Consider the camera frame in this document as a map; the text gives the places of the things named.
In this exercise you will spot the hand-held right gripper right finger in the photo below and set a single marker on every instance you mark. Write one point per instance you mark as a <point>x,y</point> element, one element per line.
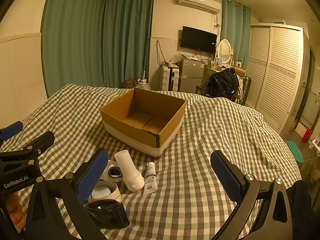
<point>226,177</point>

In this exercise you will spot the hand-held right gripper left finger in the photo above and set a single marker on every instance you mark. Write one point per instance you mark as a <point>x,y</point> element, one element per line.
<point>91,177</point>

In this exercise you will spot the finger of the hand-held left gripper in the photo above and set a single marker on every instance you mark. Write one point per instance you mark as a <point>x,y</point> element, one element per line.
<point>37,142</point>
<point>11,130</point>

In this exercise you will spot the white tape roll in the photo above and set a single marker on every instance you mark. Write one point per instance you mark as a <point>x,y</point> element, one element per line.
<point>117,193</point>

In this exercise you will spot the white plastic bottle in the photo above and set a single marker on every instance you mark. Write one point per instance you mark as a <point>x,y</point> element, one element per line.
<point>130,175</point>

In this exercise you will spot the black glossy container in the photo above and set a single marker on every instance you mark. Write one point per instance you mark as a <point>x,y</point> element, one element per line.
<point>110,217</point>

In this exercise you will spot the white squeeze tube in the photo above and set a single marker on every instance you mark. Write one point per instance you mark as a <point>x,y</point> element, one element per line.
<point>150,180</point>

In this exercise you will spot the cardboard box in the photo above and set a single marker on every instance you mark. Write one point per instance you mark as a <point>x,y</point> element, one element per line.
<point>140,100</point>

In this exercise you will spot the person's left hand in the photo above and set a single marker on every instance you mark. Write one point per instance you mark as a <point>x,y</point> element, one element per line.
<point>16,210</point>

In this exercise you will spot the checkered bed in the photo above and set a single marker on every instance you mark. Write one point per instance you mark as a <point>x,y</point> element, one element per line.
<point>200,130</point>

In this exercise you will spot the teal oval board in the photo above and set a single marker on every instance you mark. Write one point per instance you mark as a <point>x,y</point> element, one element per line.
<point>296,152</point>

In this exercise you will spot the dark cloth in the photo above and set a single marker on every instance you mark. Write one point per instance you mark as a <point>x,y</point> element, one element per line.
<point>302,210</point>

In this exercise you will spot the red fire extinguisher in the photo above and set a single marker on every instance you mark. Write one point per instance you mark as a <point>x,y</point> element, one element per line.
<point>306,135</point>

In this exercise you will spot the silver hard suitcase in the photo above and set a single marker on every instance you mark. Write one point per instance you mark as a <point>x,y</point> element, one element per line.
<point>246,87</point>

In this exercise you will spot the black stool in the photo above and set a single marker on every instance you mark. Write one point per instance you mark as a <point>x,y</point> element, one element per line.
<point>200,88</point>

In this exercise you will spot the pile of black clothes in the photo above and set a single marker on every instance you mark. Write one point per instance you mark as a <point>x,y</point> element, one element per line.
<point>222,83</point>

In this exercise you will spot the cluttered side table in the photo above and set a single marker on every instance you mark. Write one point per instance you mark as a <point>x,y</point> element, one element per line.
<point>315,143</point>

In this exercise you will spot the clear plastic bag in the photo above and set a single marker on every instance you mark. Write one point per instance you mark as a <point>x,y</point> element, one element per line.
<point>143,84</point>
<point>178,57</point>

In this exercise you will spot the wooden dressing table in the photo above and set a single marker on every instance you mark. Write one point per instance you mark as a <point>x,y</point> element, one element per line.
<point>210,71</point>

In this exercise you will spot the silver small fridge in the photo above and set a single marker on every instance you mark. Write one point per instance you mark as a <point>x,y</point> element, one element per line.
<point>191,75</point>

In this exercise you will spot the white louvred wardrobe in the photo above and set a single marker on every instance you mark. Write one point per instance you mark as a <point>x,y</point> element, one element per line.
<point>275,75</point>

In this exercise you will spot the white ribbed suitcase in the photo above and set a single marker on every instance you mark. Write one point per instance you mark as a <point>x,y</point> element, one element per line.
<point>170,78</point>

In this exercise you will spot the wide green curtain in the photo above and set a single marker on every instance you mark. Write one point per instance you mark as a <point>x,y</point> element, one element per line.
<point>87,30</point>

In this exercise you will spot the white oval vanity mirror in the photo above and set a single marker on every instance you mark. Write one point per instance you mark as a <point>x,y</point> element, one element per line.
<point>224,50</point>

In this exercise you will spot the narrow green curtain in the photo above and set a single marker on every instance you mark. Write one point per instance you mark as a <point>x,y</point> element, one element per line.
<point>235,30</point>

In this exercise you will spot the white air conditioner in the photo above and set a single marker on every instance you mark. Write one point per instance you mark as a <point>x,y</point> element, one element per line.
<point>197,1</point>

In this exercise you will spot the black wall television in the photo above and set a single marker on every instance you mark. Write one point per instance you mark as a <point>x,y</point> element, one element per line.
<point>198,38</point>

